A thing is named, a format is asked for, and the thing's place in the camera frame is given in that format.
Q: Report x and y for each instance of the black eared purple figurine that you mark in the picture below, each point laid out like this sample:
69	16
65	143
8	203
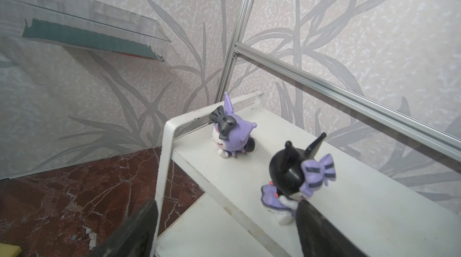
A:
230	132

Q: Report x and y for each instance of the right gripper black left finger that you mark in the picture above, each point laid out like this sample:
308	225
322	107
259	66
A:
134	238

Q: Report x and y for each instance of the black-headed purple figurine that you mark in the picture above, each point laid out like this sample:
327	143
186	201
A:
295	177

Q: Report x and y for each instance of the yellow sponge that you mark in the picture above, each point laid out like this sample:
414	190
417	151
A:
7	250

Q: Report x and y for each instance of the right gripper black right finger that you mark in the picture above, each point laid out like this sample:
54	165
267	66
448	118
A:
319	237

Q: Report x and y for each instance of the clear plastic wall tray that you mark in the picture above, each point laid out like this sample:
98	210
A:
86	24

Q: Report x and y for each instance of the aluminium cage frame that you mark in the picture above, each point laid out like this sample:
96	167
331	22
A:
418	131

